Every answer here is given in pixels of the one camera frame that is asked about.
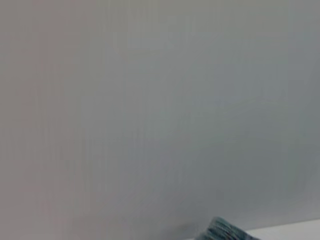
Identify blue denim shorts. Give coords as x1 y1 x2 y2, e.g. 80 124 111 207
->
192 216 262 240

